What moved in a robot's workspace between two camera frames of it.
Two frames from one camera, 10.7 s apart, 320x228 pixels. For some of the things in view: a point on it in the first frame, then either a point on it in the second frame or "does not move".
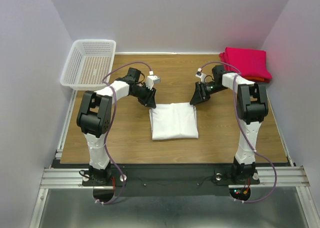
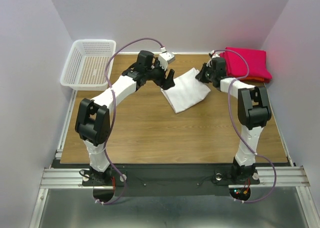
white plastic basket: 90,62 does not move
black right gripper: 200,94 to 200,75
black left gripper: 149,100 to 169,82
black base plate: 170,180 does not move
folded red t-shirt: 251,63 does not move
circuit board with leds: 240,193 does not move
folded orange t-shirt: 259,78 does not move
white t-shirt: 174,121 to 188,90
